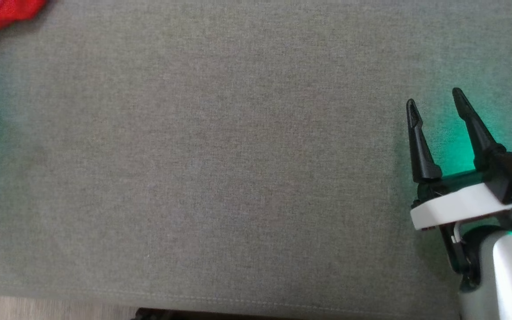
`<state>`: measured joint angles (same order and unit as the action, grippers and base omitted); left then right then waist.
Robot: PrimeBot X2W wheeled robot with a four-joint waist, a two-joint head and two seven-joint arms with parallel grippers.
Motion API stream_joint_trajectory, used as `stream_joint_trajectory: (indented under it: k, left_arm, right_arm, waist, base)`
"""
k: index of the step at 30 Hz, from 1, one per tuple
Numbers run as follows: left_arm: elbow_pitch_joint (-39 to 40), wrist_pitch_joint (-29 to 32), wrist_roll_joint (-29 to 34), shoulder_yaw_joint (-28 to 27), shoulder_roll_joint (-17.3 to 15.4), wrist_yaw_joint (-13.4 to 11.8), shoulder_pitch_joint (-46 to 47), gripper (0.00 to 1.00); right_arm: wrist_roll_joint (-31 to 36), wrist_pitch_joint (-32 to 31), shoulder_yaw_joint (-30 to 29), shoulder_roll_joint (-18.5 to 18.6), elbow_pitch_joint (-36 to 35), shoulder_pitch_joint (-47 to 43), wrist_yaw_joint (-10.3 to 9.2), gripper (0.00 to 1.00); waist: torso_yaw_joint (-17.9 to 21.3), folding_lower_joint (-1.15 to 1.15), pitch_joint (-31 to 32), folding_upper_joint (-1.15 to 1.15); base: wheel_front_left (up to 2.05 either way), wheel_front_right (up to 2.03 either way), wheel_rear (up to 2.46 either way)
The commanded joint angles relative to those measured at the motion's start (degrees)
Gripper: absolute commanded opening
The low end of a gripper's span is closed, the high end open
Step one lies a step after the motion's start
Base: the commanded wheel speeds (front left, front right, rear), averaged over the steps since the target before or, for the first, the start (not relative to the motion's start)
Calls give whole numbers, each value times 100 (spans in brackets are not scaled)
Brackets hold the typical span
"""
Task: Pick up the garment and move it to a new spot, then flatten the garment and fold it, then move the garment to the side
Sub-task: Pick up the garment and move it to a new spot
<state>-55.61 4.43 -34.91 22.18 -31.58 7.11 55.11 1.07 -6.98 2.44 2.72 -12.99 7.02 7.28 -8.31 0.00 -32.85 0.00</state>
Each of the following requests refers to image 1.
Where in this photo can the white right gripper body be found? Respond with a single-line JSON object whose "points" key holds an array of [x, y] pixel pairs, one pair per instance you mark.
{"points": [[460, 204]]}

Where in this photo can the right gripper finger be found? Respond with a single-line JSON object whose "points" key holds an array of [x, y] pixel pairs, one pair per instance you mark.
{"points": [[421, 151], [478, 133]]}

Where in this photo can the red and white shorts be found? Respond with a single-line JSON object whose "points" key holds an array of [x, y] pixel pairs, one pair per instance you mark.
{"points": [[2, 13]]}

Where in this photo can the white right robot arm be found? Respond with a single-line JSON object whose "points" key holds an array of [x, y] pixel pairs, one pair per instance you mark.
{"points": [[509, 275]]}

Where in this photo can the large grey sofa chaise seat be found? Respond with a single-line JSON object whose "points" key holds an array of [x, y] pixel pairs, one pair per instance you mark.
{"points": [[238, 155]]}

